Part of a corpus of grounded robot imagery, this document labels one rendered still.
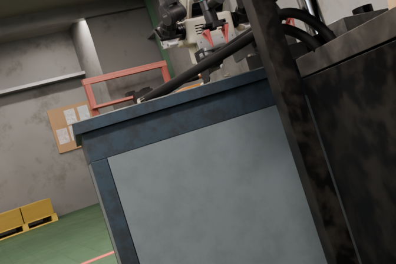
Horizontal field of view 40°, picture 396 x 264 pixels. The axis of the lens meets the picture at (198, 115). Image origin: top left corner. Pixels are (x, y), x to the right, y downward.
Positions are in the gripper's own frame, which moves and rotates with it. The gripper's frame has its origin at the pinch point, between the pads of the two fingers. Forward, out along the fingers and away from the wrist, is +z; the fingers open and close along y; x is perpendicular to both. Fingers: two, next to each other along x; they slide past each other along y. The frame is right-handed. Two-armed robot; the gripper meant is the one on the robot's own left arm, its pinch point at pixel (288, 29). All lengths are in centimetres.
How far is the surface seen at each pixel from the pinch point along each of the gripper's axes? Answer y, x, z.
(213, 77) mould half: -45.8, 3.9, 12.1
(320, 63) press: -54, -62, 59
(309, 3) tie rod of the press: -47, -66, 41
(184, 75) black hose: -81, -38, 36
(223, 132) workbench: -75, -31, 55
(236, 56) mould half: -51, -26, 25
